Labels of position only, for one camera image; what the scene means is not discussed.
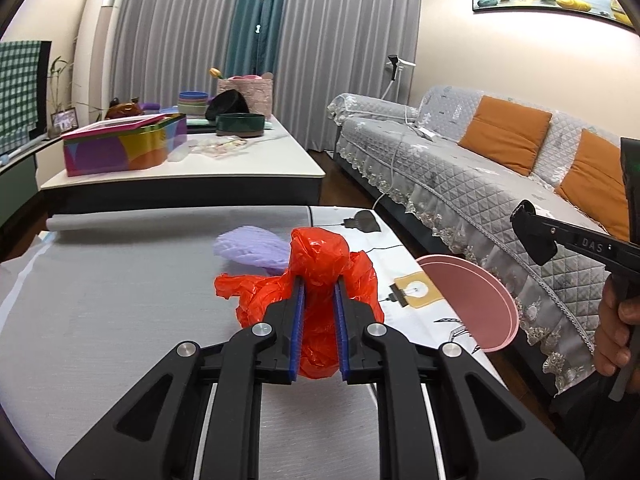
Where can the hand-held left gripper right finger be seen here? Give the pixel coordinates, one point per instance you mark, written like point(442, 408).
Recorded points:
point(342, 330)

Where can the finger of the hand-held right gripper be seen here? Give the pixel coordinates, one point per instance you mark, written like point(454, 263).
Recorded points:
point(537, 235)

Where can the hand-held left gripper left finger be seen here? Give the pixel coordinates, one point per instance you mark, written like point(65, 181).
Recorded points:
point(300, 330)

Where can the red plastic bag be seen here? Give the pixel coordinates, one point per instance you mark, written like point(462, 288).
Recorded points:
point(320, 260)

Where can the pink basin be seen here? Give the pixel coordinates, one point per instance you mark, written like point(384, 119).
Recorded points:
point(470, 300)

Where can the person's right hand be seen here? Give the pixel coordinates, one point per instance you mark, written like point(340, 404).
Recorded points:
point(610, 335)

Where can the orange cushion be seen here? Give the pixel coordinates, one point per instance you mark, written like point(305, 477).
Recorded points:
point(595, 185)
point(505, 135)

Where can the white printed tablecloth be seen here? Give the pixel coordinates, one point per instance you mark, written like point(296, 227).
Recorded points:
point(415, 320)

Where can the purple bubble wrap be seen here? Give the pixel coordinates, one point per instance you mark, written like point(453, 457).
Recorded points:
point(250, 250)

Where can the grey quilted sofa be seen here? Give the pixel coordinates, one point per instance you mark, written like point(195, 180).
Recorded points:
point(450, 175)

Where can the white coffee table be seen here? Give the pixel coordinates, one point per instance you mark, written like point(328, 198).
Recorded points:
point(280, 160)

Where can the grey mat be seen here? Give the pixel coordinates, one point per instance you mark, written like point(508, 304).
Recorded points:
point(125, 310)

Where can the clear plastic bag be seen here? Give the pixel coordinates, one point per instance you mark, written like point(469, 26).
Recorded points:
point(215, 149)

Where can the dark green bowl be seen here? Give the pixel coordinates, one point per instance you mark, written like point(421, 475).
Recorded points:
point(240, 125)

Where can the pink lace basket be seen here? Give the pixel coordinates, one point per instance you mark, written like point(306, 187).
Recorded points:
point(257, 97)

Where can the black bowl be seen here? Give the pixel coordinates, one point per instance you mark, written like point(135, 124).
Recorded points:
point(227, 102)

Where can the stack of pastel bowls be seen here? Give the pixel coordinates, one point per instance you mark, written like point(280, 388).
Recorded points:
point(192, 102)

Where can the colourful box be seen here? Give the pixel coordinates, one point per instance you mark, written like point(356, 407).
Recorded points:
point(115, 150)

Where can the yellow tulip flower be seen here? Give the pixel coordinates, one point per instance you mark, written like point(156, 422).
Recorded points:
point(215, 73)

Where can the grey curtain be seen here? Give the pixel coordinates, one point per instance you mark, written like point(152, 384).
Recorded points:
point(175, 25)
point(345, 35)

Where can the brown teapot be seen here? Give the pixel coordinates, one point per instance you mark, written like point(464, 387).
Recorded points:
point(122, 109)

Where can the green television cabinet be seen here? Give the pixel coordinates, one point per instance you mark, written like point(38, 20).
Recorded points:
point(20, 185)

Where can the teal curtain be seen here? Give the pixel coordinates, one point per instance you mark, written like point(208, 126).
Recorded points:
point(260, 10)

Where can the bamboo plant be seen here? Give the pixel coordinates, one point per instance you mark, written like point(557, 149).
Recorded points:
point(57, 82)

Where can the white standing air conditioner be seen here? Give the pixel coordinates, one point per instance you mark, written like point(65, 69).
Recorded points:
point(100, 45)

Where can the black television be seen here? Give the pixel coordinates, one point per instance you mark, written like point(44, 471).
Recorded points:
point(45, 90)

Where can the green checkered cloth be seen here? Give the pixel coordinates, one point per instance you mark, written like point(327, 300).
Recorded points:
point(17, 95)

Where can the small photo frame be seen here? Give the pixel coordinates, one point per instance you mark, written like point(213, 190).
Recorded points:
point(64, 122)

